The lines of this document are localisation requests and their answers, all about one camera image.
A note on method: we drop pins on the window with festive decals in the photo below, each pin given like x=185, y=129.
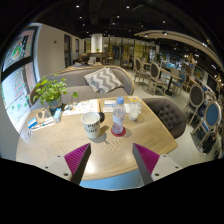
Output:
x=16, y=83

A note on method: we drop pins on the blue and white tissue pack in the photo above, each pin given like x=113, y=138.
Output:
x=32, y=122

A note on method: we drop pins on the dark grey tufted armchair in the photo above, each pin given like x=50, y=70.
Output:
x=168, y=115

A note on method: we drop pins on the clear plastic cup with straw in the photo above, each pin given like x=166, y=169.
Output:
x=134, y=111

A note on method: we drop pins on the white mug with black lettering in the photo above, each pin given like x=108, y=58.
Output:
x=90, y=126

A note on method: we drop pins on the grey white chevron cushion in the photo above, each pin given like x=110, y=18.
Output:
x=103, y=80

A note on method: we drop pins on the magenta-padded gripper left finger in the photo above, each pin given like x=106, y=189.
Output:
x=76, y=158

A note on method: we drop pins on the green potted plant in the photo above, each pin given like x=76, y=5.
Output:
x=50, y=91

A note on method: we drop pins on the person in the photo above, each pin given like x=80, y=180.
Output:
x=84, y=58

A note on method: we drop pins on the white printed menu sheet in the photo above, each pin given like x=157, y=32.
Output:
x=81, y=107

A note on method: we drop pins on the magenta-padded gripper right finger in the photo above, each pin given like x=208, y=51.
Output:
x=146, y=158

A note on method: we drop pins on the yellow square table card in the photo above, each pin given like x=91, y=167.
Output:
x=134, y=98

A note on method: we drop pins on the grey curved sofa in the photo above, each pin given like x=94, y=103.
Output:
x=76, y=81

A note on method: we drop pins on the group of dining chairs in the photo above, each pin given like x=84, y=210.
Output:
x=196, y=96

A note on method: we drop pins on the clear water bottle blue cap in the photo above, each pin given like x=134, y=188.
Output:
x=118, y=116

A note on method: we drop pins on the group of ceiling lights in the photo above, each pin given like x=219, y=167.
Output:
x=77, y=6

